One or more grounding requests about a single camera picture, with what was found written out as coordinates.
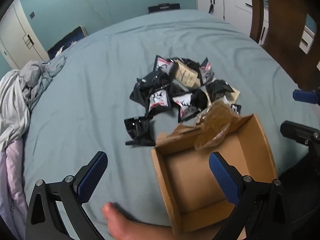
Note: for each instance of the rumpled grey duvet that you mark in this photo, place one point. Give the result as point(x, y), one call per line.
point(20, 97)

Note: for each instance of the grey wall switch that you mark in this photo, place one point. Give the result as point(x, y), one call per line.
point(32, 15)

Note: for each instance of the person's bare foot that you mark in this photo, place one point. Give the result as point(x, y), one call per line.
point(122, 221)

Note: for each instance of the wooden chair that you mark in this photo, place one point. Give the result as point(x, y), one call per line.
point(282, 17)

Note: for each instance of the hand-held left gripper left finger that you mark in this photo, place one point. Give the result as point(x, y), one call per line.
point(91, 180)

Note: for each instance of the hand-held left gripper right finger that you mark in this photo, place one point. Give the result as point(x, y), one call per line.
point(225, 180)

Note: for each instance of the dark blue framed picture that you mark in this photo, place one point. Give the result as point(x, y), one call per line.
point(67, 40)

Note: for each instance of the lilac quilt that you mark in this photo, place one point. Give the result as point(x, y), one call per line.
point(10, 180)

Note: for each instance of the white door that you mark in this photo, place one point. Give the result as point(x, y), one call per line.
point(17, 35)

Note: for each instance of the cardboard box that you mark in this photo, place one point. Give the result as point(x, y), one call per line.
point(200, 180)

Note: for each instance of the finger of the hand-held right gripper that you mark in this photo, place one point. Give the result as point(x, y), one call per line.
point(297, 130)
point(303, 96)

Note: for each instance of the bed with teal sheet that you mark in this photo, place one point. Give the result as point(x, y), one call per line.
point(100, 80)

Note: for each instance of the pile of snack packets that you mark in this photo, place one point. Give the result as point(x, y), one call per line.
point(162, 85)

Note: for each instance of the black item hanging on cabinet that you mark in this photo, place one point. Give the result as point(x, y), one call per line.
point(211, 8)

